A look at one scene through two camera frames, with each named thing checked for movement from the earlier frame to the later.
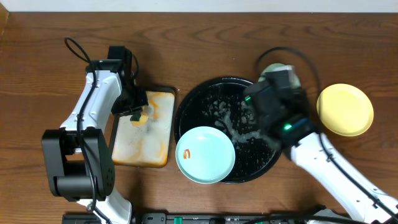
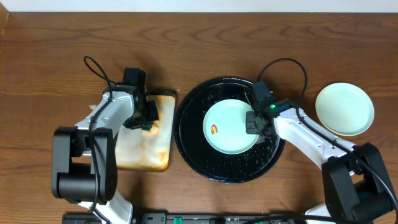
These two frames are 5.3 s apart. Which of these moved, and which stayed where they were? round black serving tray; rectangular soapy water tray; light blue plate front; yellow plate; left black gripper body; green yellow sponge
Moved: left black gripper body; light blue plate front; yellow plate; green yellow sponge
Stayed: rectangular soapy water tray; round black serving tray
